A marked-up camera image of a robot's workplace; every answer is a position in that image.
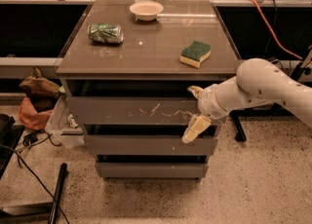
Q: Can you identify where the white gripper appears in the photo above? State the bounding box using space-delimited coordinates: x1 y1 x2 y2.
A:
182 84 228 143

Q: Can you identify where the grey top drawer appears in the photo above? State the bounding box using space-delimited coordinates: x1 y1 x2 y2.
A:
67 96 199 126

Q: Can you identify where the grey drawer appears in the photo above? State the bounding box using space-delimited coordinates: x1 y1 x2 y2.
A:
84 135 217 156
67 96 199 126
96 163 208 179

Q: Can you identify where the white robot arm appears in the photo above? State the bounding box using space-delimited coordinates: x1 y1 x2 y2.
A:
182 58 312 143

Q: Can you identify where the grey drawer cabinet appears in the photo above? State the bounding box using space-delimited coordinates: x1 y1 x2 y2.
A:
56 0 246 181

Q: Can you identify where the grey middle drawer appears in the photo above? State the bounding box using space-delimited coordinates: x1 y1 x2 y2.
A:
84 135 217 156

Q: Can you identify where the grey bottom drawer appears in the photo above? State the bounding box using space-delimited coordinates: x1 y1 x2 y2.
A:
96 163 208 179

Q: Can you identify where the green yellow sponge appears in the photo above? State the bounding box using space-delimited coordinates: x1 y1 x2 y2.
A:
179 41 212 68

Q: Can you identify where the black stand leg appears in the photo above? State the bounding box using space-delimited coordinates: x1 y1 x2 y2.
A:
230 104 291 142

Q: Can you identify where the white bowl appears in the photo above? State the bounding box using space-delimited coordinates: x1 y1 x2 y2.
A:
130 1 164 21

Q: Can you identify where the crushed green soda can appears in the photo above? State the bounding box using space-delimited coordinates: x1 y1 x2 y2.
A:
88 23 124 44

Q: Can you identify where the black metal table leg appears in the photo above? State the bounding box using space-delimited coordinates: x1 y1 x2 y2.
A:
48 163 67 224

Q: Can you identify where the orange cloth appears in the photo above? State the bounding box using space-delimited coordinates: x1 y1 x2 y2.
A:
19 97 55 131

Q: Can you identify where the black plug on floor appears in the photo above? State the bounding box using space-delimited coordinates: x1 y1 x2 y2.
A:
22 132 38 147

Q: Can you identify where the orange cable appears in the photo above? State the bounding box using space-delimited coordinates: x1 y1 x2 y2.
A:
245 0 304 61

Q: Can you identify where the black floor cable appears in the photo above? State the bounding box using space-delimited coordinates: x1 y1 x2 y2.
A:
0 130 70 224

